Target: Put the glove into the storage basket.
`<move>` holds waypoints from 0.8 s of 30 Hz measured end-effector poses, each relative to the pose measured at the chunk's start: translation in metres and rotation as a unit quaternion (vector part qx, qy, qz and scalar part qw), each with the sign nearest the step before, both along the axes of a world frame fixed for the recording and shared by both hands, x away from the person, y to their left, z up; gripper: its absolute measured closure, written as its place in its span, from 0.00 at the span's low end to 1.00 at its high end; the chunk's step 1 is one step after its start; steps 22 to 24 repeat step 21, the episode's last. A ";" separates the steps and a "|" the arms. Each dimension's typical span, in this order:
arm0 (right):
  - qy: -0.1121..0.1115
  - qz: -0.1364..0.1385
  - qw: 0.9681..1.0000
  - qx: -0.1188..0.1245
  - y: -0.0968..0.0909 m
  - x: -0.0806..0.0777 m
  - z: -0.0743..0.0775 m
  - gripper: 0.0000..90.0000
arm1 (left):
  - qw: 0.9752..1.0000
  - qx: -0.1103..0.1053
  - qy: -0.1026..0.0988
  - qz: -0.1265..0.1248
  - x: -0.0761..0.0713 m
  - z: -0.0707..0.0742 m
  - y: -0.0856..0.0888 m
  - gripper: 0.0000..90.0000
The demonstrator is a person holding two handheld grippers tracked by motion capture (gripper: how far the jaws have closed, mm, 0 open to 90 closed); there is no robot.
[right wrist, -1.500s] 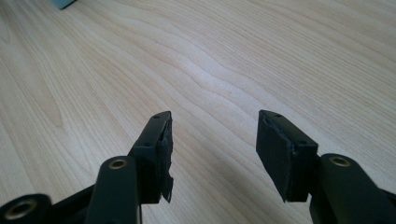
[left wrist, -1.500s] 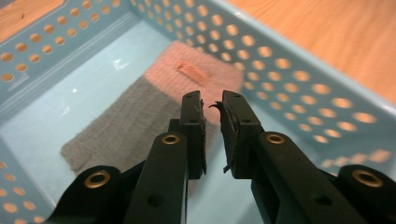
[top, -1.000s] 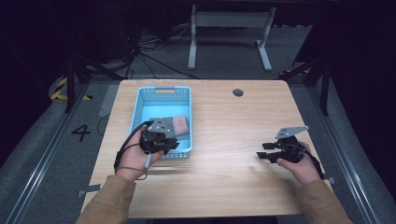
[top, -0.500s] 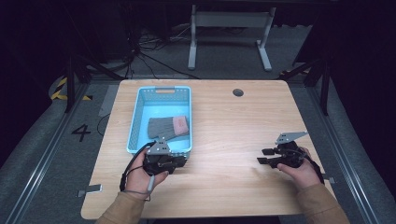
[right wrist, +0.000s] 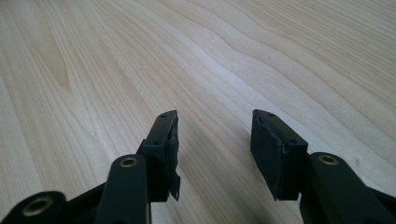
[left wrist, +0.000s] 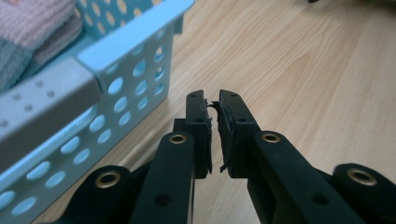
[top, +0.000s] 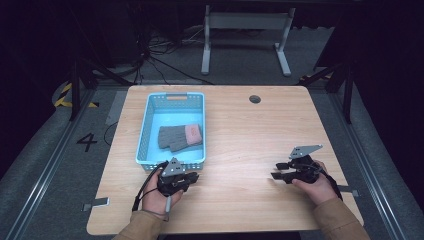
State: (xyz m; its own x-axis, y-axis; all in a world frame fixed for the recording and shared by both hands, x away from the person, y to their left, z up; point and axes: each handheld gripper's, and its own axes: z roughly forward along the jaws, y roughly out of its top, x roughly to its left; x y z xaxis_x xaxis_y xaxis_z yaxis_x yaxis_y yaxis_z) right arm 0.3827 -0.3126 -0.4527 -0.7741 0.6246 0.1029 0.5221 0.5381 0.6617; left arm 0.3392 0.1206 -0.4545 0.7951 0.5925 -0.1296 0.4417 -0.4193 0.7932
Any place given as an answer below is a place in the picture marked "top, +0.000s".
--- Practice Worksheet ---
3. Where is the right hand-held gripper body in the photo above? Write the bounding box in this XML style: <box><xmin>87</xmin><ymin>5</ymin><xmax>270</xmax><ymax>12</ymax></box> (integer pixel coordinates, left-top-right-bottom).
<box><xmin>285</xmin><ymin>143</ymin><xmax>325</xmax><ymax>185</ymax></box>

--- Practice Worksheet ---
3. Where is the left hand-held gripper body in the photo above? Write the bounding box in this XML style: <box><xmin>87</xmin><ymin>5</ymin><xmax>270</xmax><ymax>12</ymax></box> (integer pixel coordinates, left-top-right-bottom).
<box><xmin>156</xmin><ymin>156</ymin><xmax>193</xmax><ymax>197</ymax></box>

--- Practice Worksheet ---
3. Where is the grey knit glove pink cuff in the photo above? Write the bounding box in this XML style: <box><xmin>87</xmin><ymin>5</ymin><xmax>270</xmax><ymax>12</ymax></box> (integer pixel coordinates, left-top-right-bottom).
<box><xmin>157</xmin><ymin>123</ymin><xmax>204</xmax><ymax>150</ymax></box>

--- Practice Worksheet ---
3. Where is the light blue plastic basket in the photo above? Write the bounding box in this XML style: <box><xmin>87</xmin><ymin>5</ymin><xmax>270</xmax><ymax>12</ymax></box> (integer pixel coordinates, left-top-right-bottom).
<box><xmin>134</xmin><ymin>91</ymin><xmax>207</xmax><ymax>172</ymax></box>

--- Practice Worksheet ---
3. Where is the person's left hand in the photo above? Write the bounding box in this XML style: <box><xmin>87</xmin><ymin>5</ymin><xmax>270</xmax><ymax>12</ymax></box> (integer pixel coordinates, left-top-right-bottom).
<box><xmin>142</xmin><ymin>171</ymin><xmax>185</xmax><ymax>221</ymax></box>

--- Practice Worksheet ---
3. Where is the person's right hand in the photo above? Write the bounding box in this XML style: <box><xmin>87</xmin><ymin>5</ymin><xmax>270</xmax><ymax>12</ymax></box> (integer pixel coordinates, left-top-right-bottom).
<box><xmin>292</xmin><ymin>160</ymin><xmax>338</xmax><ymax>206</ymax></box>

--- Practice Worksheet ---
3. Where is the black metal stand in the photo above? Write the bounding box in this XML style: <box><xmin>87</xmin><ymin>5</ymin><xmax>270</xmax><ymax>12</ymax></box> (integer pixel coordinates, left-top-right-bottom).
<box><xmin>67</xmin><ymin>57</ymin><xmax>135</xmax><ymax>122</ymax></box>
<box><xmin>299</xmin><ymin>59</ymin><xmax>356</xmax><ymax>125</ymax></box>

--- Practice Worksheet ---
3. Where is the grey floor tape patch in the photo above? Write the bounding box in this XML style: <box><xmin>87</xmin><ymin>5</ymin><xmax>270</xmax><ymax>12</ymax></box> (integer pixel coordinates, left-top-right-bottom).
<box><xmin>105</xmin><ymin>90</ymin><xmax>129</xmax><ymax>126</ymax></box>

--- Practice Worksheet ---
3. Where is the yellow black hazard tape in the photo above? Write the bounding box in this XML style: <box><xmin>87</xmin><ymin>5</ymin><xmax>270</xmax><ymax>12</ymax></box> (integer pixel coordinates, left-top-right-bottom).
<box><xmin>53</xmin><ymin>82</ymin><xmax>100</xmax><ymax>109</ymax></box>

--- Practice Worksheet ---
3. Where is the grey wrist strap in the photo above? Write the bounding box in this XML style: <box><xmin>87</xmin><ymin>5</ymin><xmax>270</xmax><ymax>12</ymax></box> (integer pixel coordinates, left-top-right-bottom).
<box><xmin>141</xmin><ymin>195</ymin><xmax>173</xmax><ymax>222</ymax></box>

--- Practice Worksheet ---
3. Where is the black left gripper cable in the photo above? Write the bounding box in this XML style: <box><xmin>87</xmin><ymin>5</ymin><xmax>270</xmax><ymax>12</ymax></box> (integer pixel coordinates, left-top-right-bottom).
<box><xmin>131</xmin><ymin>161</ymin><xmax>168</xmax><ymax>213</ymax></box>

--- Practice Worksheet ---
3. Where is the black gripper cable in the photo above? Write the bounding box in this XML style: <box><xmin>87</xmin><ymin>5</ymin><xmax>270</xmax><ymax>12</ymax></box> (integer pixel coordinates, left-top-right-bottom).
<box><xmin>319</xmin><ymin>167</ymin><xmax>344</xmax><ymax>202</ymax></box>
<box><xmin>131</xmin><ymin>161</ymin><xmax>168</xmax><ymax>213</ymax></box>

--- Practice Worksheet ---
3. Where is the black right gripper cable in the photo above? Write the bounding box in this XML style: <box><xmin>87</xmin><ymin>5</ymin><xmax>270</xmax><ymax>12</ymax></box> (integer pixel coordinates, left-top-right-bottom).
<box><xmin>319</xmin><ymin>167</ymin><xmax>344</xmax><ymax>202</ymax></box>

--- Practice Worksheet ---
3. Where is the metal table bracket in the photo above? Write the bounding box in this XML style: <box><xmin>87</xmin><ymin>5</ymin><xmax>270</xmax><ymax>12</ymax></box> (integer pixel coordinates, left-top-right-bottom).
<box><xmin>81</xmin><ymin>196</ymin><xmax>111</xmax><ymax>213</ymax></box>
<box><xmin>339</xmin><ymin>185</ymin><xmax>361</xmax><ymax>198</ymax></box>

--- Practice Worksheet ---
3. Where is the metal floor rail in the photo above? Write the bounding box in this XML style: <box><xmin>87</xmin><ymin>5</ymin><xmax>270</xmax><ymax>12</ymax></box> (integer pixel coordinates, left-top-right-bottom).
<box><xmin>327</xmin><ymin>92</ymin><xmax>407</xmax><ymax>240</ymax></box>
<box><xmin>4</xmin><ymin>89</ymin><xmax>98</xmax><ymax>240</ymax></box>

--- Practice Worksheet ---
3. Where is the thin black floor cable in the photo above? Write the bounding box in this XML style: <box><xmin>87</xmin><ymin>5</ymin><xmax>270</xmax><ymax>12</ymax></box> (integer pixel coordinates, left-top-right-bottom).
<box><xmin>102</xmin><ymin>121</ymin><xmax>120</xmax><ymax>147</ymax></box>

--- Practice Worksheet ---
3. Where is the bundle of black floor cables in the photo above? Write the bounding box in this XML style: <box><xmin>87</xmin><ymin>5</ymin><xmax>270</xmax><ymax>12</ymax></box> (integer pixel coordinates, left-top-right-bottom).
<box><xmin>132</xmin><ymin>28</ymin><xmax>215</xmax><ymax>86</ymax></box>

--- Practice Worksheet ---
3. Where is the grey metal desk frame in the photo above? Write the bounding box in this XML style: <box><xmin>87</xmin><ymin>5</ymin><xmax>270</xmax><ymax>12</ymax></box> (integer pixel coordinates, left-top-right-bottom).
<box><xmin>200</xmin><ymin>4</ymin><xmax>297</xmax><ymax>77</ymax></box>

